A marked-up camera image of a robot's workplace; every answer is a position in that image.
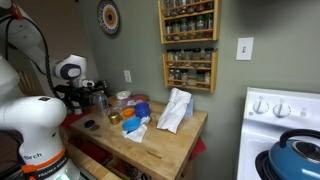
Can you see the white bowl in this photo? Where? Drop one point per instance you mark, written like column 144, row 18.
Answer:
column 123, row 95

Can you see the wooden butcher block cart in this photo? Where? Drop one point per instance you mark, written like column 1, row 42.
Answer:
column 153, row 148

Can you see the blue plastic container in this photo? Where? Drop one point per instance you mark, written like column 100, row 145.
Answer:
column 136, row 134

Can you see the red hanging cloth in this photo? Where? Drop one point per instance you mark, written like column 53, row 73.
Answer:
column 198, row 148

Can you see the clear plastic container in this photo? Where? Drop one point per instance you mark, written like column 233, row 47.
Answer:
column 101, row 104

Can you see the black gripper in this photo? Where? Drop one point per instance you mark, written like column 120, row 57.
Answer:
column 77, row 95

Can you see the small orange cup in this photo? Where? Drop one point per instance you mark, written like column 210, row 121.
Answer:
column 128, row 112

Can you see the flat gold lid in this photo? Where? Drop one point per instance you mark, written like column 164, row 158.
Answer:
column 95, row 127

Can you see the light blue bowl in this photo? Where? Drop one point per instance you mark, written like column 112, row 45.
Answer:
column 131, row 124

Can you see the white light switch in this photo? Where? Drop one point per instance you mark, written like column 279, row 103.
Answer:
column 244, row 48

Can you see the red mat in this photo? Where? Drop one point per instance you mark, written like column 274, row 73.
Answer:
column 75, row 119

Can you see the white crumpled cloth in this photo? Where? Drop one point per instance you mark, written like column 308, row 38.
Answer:
column 174, row 111

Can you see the dark blue cup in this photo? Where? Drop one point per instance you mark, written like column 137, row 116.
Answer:
column 142, row 110

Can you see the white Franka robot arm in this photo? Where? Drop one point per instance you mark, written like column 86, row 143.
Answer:
column 36, row 116

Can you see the small yellow jar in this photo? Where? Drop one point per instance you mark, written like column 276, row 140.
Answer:
column 114, row 118

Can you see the white wall outlet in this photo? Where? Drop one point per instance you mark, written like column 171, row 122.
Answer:
column 127, row 76

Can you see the blue tea kettle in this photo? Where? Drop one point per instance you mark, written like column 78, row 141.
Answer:
column 293, row 160

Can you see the dark blue container lid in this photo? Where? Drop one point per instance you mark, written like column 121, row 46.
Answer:
column 89, row 123

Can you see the white stove knob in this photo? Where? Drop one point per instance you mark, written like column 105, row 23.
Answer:
column 281, row 109
column 260, row 106

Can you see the wooden spice rack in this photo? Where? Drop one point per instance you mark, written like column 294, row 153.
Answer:
column 215, row 23
column 213, row 71

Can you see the black stove burner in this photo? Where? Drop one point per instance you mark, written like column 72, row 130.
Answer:
column 261, row 165

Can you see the pink lid container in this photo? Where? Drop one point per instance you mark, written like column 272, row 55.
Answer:
column 137, row 98

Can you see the white electric stove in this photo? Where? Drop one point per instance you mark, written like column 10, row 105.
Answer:
column 266, row 133

